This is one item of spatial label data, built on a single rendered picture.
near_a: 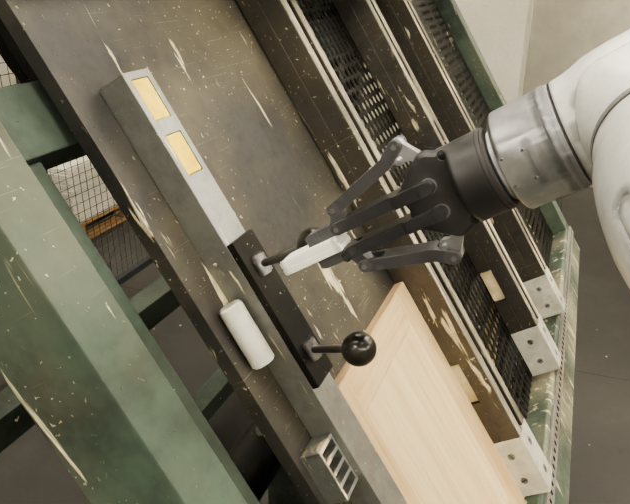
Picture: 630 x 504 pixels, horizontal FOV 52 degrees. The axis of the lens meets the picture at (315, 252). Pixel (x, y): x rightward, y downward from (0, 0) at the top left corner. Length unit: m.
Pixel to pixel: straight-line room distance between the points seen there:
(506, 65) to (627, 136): 4.36
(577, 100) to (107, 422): 0.45
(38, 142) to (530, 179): 0.49
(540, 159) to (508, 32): 4.23
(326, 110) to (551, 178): 0.63
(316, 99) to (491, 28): 3.70
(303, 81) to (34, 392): 0.69
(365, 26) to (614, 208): 1.18
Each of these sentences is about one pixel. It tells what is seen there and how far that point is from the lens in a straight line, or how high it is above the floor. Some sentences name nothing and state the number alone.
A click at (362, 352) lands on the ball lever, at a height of 1.44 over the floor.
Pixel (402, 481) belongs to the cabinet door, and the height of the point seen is 1.16.
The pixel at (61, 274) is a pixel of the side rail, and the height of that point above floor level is 1.58.
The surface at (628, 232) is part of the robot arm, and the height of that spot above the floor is 1.68.
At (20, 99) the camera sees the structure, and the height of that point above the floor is 1.69.
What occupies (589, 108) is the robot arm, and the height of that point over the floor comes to 1.72.
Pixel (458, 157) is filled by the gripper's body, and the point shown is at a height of 1.67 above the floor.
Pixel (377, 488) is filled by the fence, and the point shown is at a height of 1.22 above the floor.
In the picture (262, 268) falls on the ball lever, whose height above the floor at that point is 1.49.
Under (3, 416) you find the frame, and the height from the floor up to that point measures 0.79.
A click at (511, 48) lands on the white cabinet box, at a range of 4.76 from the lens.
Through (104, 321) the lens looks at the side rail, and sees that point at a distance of 0.58.
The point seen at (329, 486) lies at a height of 1.25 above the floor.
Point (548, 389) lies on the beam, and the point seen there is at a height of 0.90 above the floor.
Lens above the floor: 1.81
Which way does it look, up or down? 24 degrees down
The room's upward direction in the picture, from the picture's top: straight up
